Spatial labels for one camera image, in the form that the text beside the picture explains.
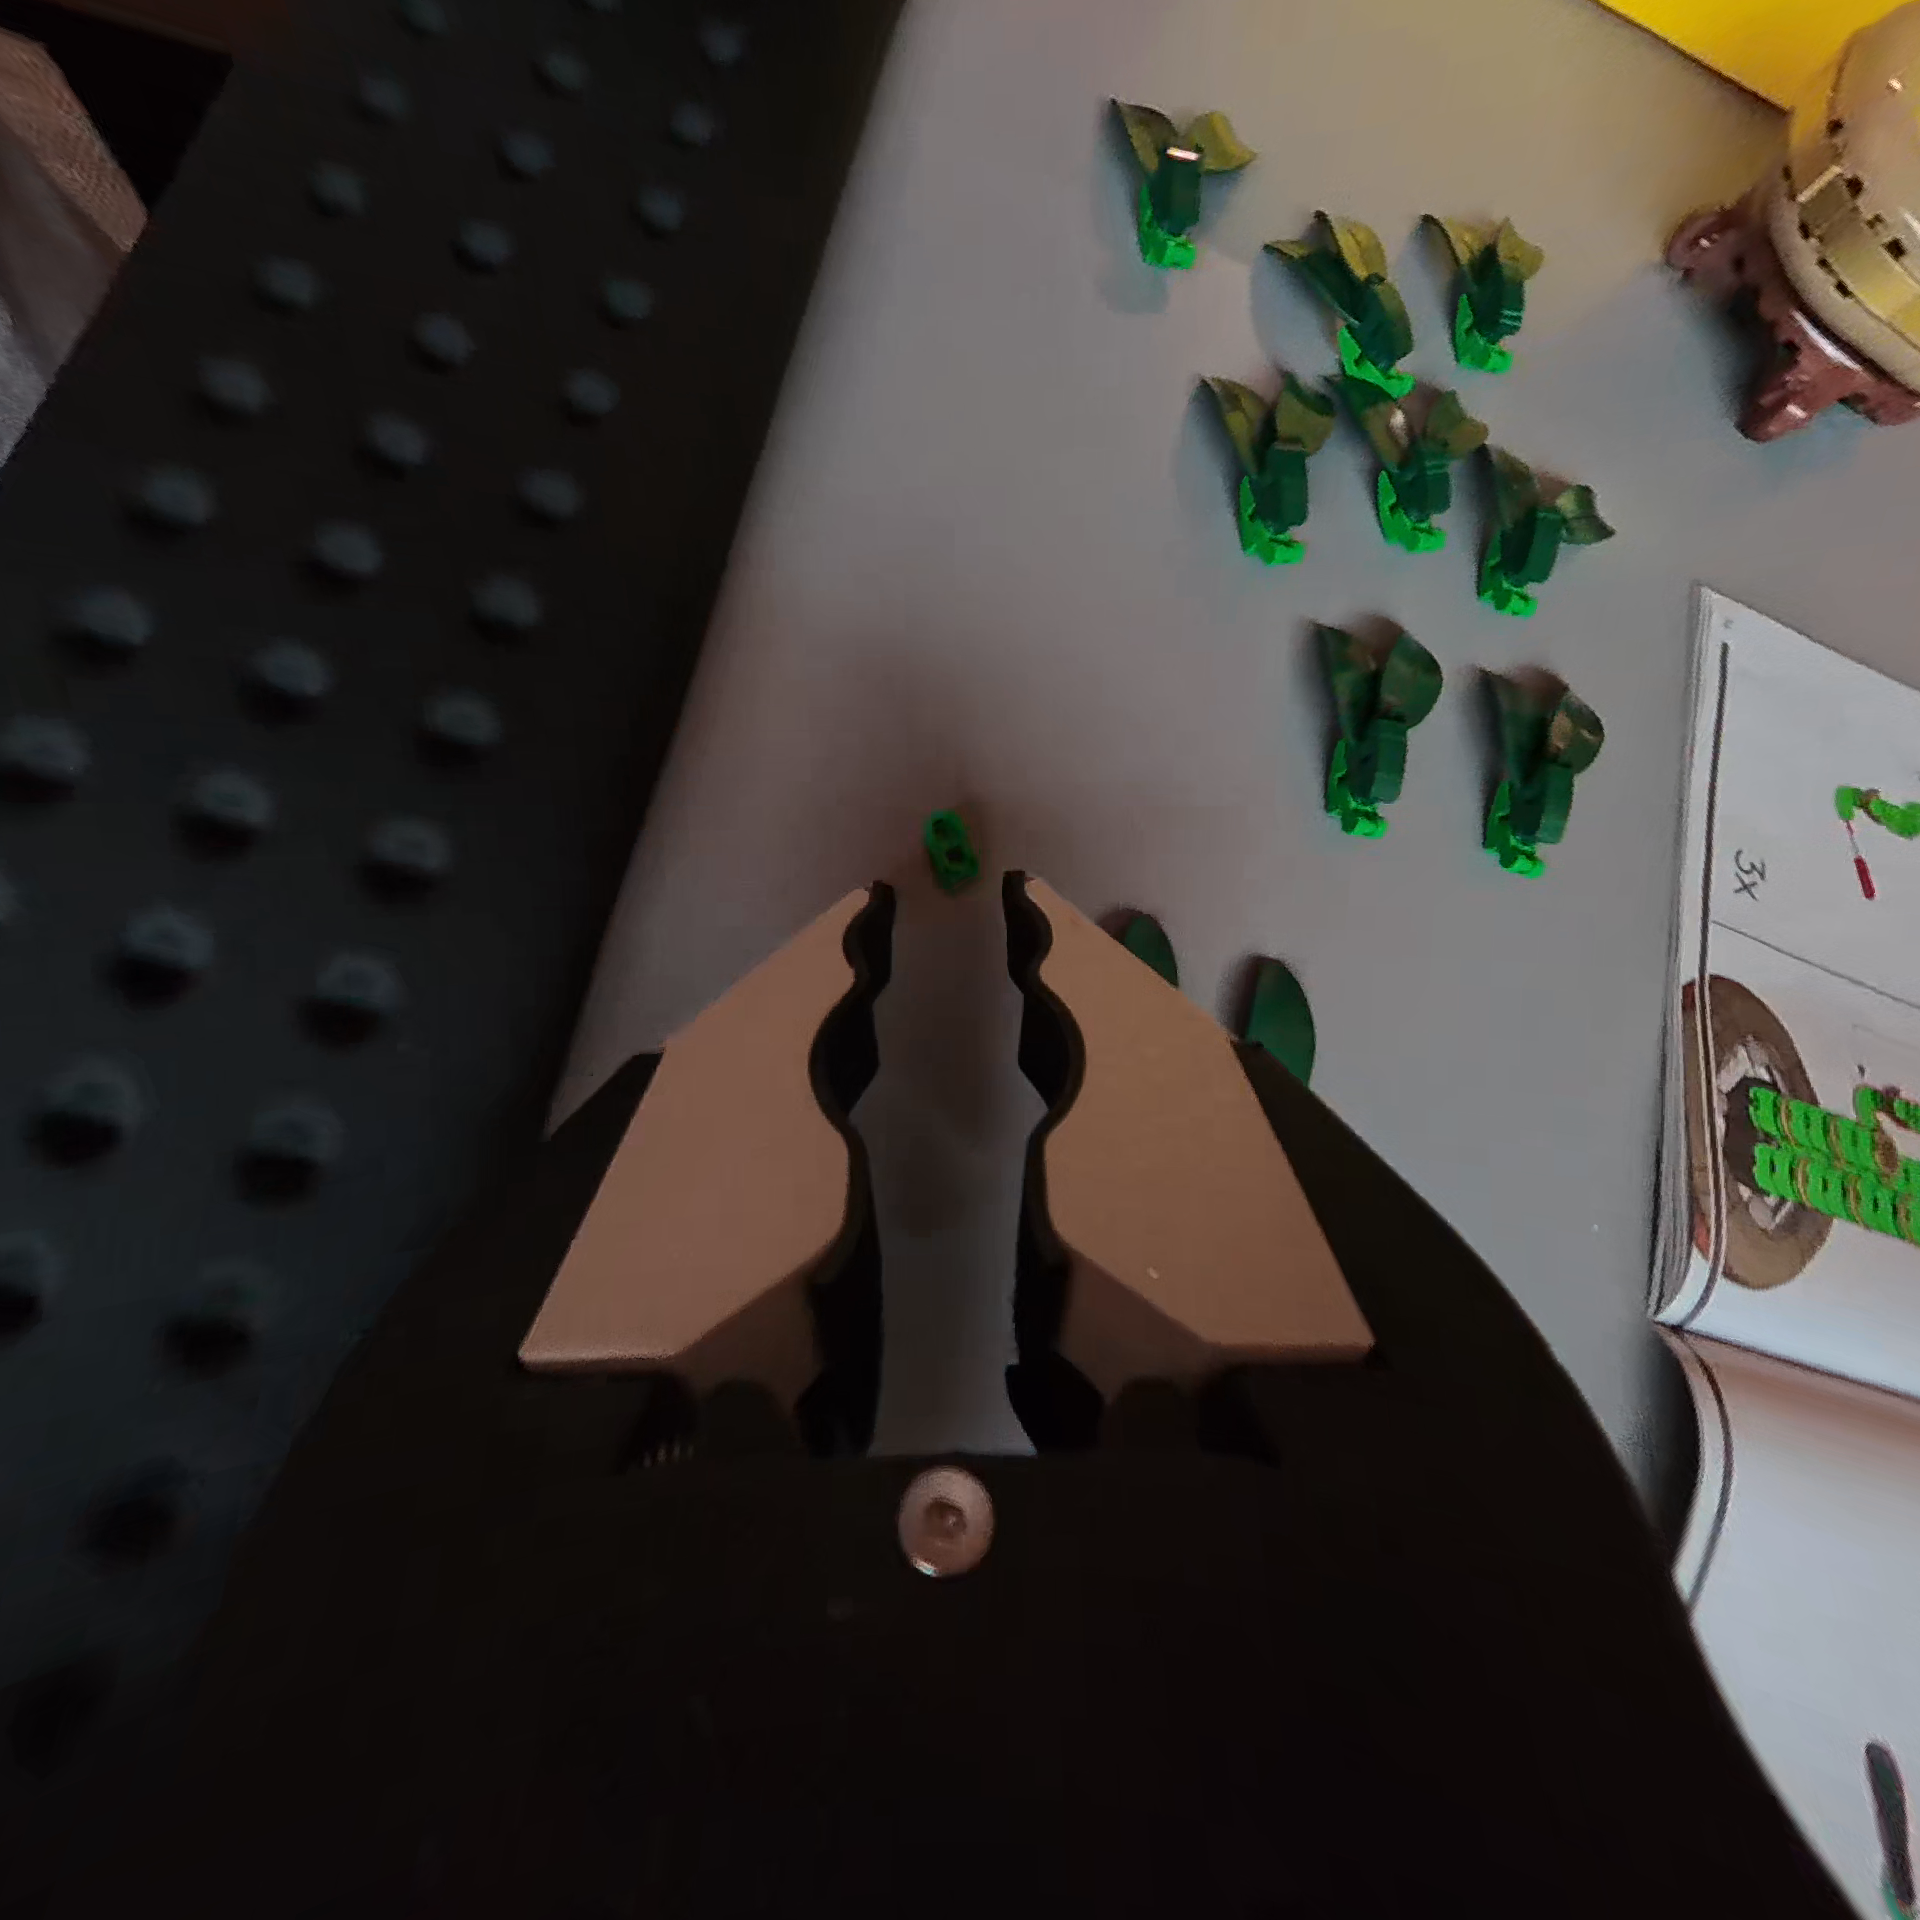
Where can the yellow plastic bin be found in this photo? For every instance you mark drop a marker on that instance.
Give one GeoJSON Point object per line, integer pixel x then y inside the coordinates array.
{"type": "Point", "coordinates": [1725, 30]}

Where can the bright green lego clip piece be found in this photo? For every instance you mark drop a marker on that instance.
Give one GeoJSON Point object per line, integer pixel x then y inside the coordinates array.
{"type": "Point", "coordinates": [949, 851]}

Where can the dark green lego leaf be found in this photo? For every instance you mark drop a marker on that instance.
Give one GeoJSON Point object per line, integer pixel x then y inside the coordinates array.
{"type": "Point", "coordinates": [1154, 949]}
{"type": "Point", "coordinates": [1282, 1020]}

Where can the open instruction booklet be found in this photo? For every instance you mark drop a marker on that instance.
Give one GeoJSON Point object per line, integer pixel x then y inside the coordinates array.
{"type": "Point", "coordinates": [1800, 932]}

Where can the cluster of green leaf sprigs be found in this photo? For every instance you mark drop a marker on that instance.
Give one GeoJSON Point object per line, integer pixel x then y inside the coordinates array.
{"type": "Point", "coordinates": [1178, 181]}

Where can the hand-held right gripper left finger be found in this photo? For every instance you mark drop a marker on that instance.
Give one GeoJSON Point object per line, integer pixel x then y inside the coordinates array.
{"type": "Point", "coordinates": [706, 1200]}

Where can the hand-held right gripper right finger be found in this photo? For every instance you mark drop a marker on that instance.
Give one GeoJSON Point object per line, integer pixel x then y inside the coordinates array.
{"type": "Point", "coordinates": [1186, 1200]}

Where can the black studded mat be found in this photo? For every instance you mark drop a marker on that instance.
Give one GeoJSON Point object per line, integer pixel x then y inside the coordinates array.
{"type": "Point", "coordinates": [300, 599]}

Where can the green leafy lego sprig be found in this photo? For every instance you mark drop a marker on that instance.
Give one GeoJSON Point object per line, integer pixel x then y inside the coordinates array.
{"type": "Point", "coordinates": [1372, 734]}

